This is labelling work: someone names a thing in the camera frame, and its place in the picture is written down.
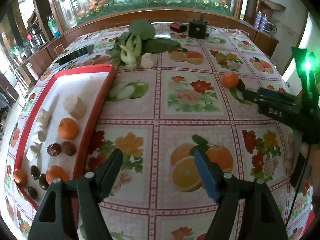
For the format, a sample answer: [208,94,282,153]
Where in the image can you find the green plastic bottle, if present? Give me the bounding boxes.
[47,14,61,38]

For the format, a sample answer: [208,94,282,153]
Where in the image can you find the small orange mandarin far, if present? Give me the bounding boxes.
[221,72,239,88]

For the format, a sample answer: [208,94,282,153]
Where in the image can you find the right hand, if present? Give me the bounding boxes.
[284,132,319,188]

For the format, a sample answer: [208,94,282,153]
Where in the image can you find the dark date far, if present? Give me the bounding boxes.
[236,79,246,92]

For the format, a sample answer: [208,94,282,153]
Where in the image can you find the floral fruit tablecloth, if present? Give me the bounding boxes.
[85,23,312,239]

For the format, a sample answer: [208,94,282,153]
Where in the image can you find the red rimmed white tray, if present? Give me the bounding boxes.
[14,64,116,210]

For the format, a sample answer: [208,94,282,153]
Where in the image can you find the dark red date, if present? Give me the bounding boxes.
[47,143,62,156]

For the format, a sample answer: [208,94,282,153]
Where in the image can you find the white root chunk by greens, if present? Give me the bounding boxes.
[140,53,155,69]

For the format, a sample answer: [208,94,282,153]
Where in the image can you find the dark brown chestnut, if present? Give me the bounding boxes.
[30,165,40,180]

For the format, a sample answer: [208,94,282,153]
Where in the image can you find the dark chestnut tray corner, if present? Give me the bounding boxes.
[27,186,38,199]

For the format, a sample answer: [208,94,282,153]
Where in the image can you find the red black small box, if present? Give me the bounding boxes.
[169,22,188,33]

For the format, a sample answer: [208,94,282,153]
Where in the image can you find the black phone on table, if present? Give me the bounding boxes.
[49,44,94,72]

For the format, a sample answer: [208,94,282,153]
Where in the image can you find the green bok choy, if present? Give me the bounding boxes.
[108,20,156,70]

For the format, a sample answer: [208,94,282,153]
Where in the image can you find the dark chestnut extra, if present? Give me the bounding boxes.
[61,141,77,157]

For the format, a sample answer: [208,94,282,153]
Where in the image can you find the green cucumber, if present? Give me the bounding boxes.
[142,38,181,54]

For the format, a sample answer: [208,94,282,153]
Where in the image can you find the purple bottles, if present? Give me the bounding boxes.
[253,11,267,31]

